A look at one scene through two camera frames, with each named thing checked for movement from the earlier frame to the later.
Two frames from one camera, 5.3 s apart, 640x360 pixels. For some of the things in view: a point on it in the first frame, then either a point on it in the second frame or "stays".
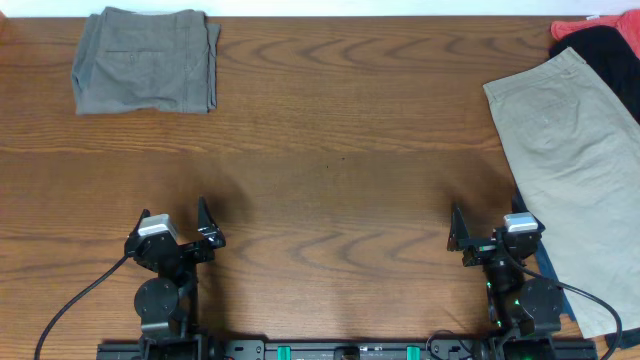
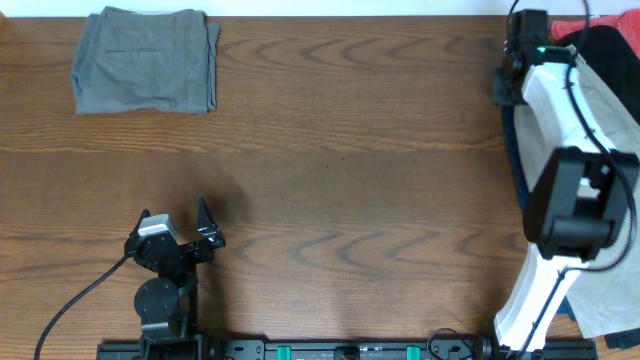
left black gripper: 209,230 stays
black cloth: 607,50 stays
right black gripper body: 480,252 to 504,91
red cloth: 627,20 stays
